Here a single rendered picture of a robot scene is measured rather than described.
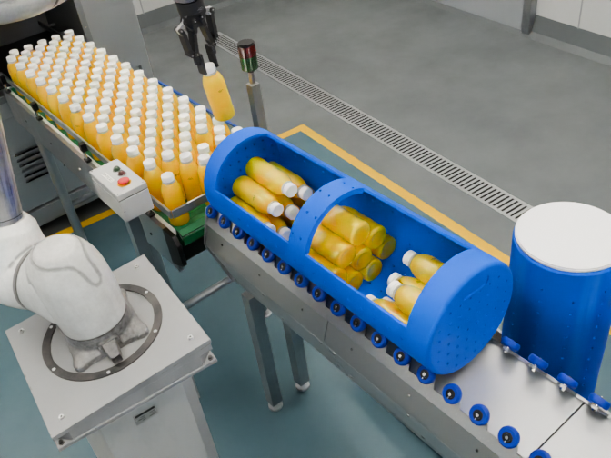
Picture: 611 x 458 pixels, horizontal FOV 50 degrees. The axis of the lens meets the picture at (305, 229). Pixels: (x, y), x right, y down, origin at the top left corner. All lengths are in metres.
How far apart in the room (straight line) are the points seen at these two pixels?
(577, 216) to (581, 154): 2.21
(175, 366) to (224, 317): 1.59
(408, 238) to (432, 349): 0.41
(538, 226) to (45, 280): 1.21
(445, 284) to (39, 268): 0.84
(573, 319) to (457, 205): 1.86
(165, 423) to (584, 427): 0.97
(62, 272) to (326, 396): 1.53
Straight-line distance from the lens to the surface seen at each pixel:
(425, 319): 1.39
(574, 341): 1.91
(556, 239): 1.81
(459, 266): 1.40
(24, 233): 1.60
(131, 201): 2.07
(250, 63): 2.44
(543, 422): 1.55
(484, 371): 1.62
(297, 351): 2.58
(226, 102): 2.05
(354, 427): 2.64
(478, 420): 1.49
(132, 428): 1.71
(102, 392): 1.54
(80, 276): 1.47
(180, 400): 1.72
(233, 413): 2.75
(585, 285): 1.77
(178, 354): 1.53
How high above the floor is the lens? 2.18
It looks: 38 degrees down
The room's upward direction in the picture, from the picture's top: 8 degrees counter-clockwise
